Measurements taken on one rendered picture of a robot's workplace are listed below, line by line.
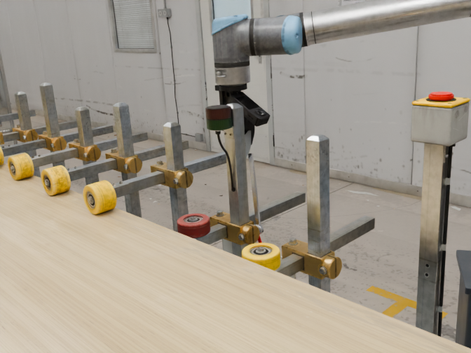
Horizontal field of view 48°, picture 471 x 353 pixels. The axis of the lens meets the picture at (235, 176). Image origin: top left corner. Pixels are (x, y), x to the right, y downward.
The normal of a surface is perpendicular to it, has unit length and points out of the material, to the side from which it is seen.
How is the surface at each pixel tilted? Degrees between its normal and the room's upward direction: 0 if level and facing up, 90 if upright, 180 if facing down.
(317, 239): 90
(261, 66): 90
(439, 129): 90
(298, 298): 0
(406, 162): 90
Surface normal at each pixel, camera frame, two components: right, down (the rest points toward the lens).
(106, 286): -0.06, -0.95
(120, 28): -0.72, 0.25
